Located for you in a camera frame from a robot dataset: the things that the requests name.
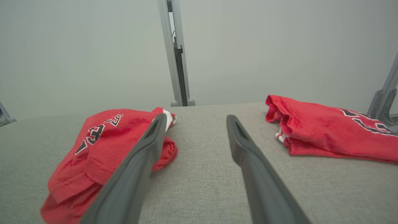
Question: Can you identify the red white-trimmed printed garment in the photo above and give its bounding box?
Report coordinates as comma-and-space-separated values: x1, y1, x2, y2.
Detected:
40, 107, 178, 224
265, 95, 398, 164

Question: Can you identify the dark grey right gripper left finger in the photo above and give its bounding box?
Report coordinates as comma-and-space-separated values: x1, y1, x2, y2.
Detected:
79, 113, 168, 224

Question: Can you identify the grey fabric sofa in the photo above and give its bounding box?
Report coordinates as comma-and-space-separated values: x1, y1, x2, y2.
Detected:
0, 102, 398, 224

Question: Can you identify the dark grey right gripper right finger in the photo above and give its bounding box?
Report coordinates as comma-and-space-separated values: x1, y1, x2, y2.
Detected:
226, 114, 311, 224

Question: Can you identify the grey partition frame post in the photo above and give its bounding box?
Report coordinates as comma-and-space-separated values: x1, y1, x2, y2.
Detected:
158, 0, 192, 107

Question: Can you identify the grey metal partition bracket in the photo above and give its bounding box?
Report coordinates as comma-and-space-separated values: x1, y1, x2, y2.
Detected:
367, 51, 398, 135
0, 101, 17, 127

